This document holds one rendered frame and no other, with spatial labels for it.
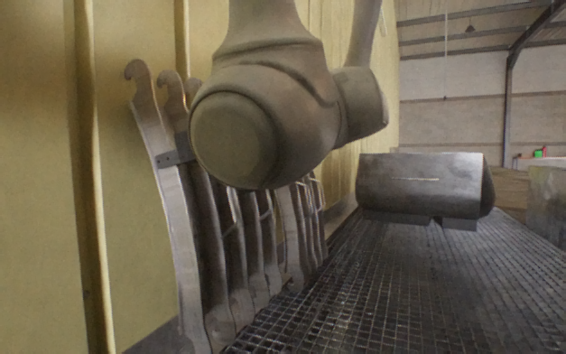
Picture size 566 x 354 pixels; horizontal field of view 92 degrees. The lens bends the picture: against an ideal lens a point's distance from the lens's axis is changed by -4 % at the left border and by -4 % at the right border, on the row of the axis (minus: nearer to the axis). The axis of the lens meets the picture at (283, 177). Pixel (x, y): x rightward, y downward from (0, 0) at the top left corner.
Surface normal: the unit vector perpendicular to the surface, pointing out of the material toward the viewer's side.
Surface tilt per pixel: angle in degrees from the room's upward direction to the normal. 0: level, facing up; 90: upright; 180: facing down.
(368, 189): 90
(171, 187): 90
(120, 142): 90
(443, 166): 92
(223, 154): 109
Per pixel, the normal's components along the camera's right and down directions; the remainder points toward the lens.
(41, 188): 0.91, 0.03
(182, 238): -0.40, 0.08
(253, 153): -0.40, 0.40
